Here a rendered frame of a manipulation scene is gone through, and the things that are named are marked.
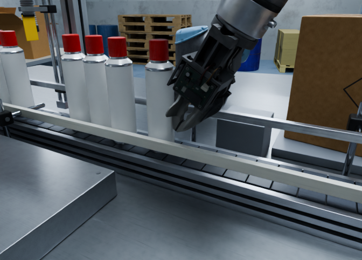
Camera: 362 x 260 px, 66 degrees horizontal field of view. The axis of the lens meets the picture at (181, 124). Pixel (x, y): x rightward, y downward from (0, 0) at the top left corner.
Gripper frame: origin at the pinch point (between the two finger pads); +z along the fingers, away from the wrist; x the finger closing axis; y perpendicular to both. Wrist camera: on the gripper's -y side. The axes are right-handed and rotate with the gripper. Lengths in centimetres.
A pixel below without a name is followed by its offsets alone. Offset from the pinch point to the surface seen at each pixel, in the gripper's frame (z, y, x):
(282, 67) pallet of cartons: 99, -518, -5
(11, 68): 16.2, 2.5, -41.3
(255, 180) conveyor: -2.8, 3.5, 16.0
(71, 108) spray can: 12.4, 3.0, -21.5
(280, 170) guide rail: -7.6, 4.7, 17.3
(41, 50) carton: 98, -105, -148
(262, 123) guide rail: -8.7, -2.7, 11.3
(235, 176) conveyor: -1.3, 3.9, 13.3
